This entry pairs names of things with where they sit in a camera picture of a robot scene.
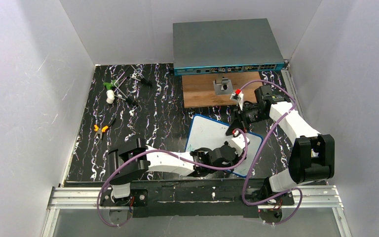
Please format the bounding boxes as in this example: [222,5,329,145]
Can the wooden board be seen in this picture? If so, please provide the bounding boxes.
[182,72,262,108]

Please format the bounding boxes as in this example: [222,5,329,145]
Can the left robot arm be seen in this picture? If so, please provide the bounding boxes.
[102,135,250,199]

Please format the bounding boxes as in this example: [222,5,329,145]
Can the grey network switch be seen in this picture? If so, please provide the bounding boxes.
[173,18,285,76]

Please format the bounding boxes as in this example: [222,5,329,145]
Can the aluminium frame rail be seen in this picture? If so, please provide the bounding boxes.
[42,180,351,237]

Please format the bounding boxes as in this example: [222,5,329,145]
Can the blue framed whiteboard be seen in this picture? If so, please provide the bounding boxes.
[185,115,263,178]

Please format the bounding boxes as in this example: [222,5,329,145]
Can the grey metal bracket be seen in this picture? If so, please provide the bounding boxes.
[213,75,233,95]

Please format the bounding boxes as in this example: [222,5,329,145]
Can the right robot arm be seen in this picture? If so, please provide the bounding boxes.
[226,85,335,197]

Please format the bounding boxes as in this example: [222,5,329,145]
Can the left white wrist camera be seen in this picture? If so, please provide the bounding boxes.
[228,130,250,157]

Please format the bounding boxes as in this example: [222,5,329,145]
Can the white plastic pipe piece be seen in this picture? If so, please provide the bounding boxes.
[106,90,115,104]

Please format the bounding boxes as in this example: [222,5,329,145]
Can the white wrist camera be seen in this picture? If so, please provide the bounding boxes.
[230,89,244,111]
[228,130,250,157]

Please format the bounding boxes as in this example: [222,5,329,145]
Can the purple cable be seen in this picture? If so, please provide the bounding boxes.
[96,128,249,228]
[236,80,303,226]

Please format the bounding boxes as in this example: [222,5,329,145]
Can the green plastic piece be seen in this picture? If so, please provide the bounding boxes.
[103,80,117,90]

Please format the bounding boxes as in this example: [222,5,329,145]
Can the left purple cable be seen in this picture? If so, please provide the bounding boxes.
[96,128,249,228]

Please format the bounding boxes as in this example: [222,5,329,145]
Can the orange handled pliers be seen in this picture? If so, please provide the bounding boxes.
[94,118,116,140]

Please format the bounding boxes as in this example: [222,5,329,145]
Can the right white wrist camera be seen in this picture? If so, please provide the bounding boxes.
[230,89,244,111]

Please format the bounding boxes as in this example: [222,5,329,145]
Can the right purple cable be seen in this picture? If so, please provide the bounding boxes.
[236,80,303,226]

